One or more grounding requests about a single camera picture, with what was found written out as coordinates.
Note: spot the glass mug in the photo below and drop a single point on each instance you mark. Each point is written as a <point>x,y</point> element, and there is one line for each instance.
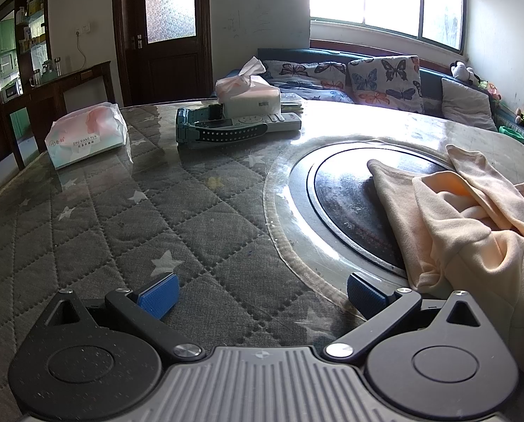
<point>34,78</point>

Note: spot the grey quilted star table cover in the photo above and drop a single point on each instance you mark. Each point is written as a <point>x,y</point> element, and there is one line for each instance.
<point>112,228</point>

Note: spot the grey remote control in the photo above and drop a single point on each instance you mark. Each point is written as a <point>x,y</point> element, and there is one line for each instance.
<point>284,121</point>

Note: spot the stack of booklets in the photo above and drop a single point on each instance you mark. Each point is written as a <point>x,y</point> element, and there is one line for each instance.
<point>292,103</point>

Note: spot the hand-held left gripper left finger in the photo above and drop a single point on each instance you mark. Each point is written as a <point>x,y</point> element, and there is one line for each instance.
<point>158,292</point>

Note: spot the pink white tissue pack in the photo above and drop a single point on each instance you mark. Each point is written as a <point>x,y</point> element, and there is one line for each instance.
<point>86,136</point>

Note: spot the dark wooden sideboard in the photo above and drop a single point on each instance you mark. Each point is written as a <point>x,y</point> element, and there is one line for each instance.
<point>68,92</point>

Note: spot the grey pillow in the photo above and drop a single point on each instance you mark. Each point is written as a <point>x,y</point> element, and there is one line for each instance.
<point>466,101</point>

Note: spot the round black hotplate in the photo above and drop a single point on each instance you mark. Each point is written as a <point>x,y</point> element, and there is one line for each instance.
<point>345,193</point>

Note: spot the dark wooden door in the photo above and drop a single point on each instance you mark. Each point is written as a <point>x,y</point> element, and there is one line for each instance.
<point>165,74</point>

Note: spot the panda plush toy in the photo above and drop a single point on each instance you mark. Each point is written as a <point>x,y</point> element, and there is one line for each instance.
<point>460,70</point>

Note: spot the blue sofa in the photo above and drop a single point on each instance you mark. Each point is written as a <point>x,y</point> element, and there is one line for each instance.
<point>429,81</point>

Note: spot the steel tumbler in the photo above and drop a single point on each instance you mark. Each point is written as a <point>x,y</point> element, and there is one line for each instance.
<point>47,68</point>
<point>57,66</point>

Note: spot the wall socket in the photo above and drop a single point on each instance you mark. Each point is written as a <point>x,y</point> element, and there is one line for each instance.
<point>81,30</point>

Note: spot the microwave oven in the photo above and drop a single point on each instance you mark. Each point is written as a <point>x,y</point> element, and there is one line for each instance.
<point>11,90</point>

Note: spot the opened white tissue pack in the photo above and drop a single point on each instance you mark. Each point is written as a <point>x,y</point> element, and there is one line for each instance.
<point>249,96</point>

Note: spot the cream sweatshirt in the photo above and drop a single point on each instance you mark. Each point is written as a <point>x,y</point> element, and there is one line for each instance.
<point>464,246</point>

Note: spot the folded butterfly print quilt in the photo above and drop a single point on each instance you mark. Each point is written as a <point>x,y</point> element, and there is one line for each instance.
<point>306,74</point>

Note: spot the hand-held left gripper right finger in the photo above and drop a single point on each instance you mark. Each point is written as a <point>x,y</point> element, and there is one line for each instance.
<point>365,294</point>

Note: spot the green bowl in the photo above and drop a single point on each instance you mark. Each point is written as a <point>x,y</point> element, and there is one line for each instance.
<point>511,132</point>

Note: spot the wall shelf cabinet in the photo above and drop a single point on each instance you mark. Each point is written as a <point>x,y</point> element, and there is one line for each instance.
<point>35,22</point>

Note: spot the green orange plush toy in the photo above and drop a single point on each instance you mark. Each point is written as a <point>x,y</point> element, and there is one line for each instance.
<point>490,90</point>

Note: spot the square butterfly print pillow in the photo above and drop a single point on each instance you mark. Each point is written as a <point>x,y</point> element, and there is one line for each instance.
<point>385,79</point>

